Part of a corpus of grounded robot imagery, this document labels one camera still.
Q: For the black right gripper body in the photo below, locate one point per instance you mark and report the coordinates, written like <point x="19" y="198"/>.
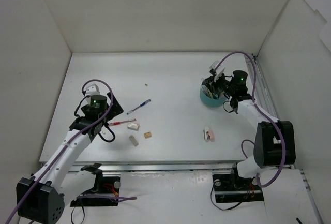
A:
<point x="210" y="83"/>

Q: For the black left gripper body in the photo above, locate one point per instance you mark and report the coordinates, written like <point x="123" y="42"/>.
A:
<point x="115" y="106"/>

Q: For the purple slim highlighter pen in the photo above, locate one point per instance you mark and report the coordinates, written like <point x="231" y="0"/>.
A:
<point x="204" y="89"/>

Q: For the red gel pen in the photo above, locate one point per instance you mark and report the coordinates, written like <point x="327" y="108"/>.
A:
<point x="121" y="122"/>

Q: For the blue gel pen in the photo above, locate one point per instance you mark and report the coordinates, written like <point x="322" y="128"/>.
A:
<point x="138" y="107"/>

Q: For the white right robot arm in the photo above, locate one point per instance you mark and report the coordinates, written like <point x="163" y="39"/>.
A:
<point x="274" y="145"/>

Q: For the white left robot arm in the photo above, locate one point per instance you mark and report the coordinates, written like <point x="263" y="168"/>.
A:
<point x="43" y="197"/>

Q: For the teal round desk organizer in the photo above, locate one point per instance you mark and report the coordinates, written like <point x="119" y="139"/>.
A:
<point x="212" y="103"/>

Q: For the dirty white eraser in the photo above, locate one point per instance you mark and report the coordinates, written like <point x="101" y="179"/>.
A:
<point x="133" y="140"/>

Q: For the yellow eraser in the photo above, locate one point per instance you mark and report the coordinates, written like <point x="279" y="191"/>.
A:
<point x="147" y="135"/>

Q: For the small white pink stapler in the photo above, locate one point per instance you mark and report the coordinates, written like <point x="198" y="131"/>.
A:
<point x="208" y="134"/>

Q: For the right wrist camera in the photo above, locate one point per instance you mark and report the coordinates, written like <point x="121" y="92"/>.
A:
<point x="216" y="70"/>

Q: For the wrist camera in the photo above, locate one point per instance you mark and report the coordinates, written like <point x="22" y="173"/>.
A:
<point x="92" y="90"/>
<point x="216" y="70"/>

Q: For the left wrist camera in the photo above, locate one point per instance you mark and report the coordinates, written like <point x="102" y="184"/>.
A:
<point x="92" y="90"/>

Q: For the aluminium right rail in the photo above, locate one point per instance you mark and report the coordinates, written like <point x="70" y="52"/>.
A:
<point x="262" y="87"/>

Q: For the aluminium rail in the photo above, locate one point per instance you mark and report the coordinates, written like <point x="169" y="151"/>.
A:
<point x="157" y="166"/>
<point x="262" y="87"/>

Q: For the aluminium front rail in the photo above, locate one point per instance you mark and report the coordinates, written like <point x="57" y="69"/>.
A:
<point x="157" y="166"/>

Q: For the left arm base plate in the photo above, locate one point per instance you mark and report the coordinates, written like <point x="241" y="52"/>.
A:
<point x="108" y="186"/>

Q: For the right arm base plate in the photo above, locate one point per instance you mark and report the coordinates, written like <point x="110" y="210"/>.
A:
<point x="230" y="189"/>

